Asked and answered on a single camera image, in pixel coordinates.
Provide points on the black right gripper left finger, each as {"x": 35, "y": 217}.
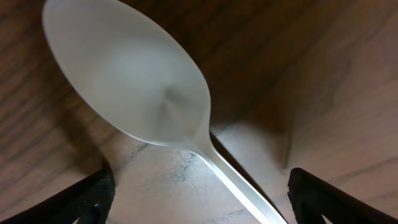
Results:
{"x": 87, "y": 201}

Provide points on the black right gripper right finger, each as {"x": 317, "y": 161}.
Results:
{"x": 316, "y": 201}

